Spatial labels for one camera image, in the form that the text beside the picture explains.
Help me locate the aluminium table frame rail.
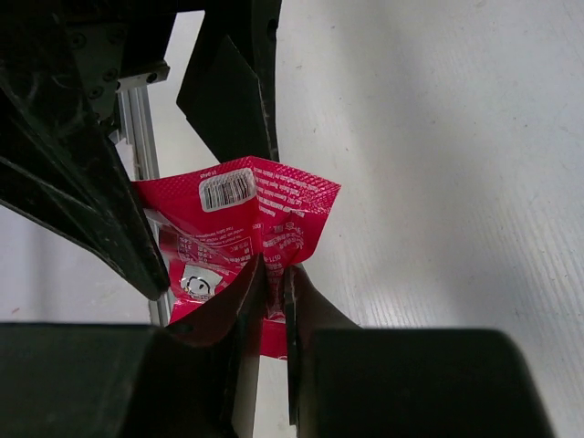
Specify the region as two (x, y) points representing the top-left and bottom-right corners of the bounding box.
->
(117, 86), (173, 326)

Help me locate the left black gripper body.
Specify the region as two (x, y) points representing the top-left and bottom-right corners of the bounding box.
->
(1, 1), (205, 137)

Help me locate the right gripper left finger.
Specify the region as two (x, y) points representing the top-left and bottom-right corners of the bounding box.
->
(1, 255), (265, 437)

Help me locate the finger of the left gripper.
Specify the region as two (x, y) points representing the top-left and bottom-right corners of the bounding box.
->
(1, 81), (169, 300)
(176, 0), (282, 162)

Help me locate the red candy packet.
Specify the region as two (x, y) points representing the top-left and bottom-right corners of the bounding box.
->
(133, 156), (340, 360)

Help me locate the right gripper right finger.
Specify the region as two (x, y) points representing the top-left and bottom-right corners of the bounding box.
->
(283, 266), (553, 437)

